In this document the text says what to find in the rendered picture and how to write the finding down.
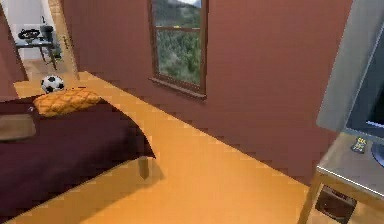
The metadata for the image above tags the black and white soccer ball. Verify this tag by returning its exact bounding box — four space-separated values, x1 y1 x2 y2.
40 75 66 94

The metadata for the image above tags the dark remote control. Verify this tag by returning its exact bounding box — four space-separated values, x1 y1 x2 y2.
350 136 368 154

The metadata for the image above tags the wooden television table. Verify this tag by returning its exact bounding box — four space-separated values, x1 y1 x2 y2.
297 132 384 224

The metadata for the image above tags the wooden room door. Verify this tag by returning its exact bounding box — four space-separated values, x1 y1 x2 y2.
48 0 80 80

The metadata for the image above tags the grey flat television set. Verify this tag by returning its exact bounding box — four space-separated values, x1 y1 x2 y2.
316 0 384 168

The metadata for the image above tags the dark brown box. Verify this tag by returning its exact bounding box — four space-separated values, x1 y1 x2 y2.
315 185 358 224

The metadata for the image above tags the brown framed window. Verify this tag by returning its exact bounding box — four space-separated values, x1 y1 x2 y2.
147 0 210 100

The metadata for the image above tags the dark pot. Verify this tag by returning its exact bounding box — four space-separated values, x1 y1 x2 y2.
40 24 55 42

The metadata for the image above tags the small dark side table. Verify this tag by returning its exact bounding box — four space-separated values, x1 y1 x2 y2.
15 38 58 71

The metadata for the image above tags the bed with dark maroon cover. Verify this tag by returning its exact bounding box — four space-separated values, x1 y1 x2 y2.
0 94 157 222

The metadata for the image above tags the orange quilted pillow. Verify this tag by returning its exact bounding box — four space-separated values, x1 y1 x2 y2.
33 87 103 118

